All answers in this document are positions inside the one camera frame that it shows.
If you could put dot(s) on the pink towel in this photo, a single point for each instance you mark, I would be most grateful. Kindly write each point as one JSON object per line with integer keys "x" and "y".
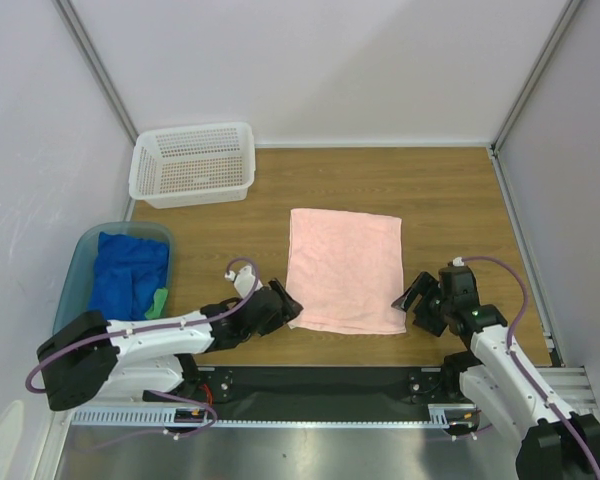
{"x": 345, "y": 269}

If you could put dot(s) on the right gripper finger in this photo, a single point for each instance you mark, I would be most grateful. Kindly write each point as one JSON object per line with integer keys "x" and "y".
{"x": 426, "y": 308}
{"x": 420, "y": 287}

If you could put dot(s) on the slotted aluminium rail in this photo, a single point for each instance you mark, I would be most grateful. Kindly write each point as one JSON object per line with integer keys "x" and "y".
{"x": 187, "y": 410}

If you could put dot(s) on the blue translucent plastic tub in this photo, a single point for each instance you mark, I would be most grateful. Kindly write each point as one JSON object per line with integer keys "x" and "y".
{"x": 80, "y": 277}

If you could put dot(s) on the blue towel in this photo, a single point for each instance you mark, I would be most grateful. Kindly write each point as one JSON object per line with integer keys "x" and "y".
{"x": 127, "y": 271}

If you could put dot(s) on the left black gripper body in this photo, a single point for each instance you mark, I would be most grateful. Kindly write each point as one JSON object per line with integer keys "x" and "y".
{"x": 273, "y": 322}

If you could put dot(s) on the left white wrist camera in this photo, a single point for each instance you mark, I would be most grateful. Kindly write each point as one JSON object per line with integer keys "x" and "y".
{"x": 245, "y": 281}

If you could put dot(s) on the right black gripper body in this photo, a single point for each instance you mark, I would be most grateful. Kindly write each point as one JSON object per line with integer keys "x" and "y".
{"x": 424, "y": 304}

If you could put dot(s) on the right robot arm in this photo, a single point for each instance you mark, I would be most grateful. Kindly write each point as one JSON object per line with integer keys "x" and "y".
{"x": 550, "y": 438}

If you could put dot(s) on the right aluminium frame post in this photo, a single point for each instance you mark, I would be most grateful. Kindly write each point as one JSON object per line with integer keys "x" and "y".
{"x": 541, "y": 63}

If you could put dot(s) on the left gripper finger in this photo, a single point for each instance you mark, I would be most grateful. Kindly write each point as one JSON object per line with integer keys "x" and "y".
{"x": 289, "y": 311}
{"x": 277, "y": 286}

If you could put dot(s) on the white perforated plastic basket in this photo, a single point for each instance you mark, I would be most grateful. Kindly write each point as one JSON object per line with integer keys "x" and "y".
{"x": 193, "y": 165}

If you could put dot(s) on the left aluminium frame post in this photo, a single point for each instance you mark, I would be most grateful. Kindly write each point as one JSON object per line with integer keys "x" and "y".
{"x": 87, "y": 49}

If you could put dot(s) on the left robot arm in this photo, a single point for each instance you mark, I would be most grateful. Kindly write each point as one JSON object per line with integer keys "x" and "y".
{"x": 93, "y": 358}

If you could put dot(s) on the green towel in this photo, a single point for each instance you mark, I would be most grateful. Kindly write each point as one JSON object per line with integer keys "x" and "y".
{"x": 157, "y": 306}

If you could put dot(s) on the aluminium frame post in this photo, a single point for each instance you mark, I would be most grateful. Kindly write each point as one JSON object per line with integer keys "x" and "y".
{"x": 87, "y": 49}
{"x": 541, "y": 63}

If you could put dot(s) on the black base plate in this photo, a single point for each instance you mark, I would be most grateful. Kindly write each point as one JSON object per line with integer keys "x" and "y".
{"x": 326, "y": 394}

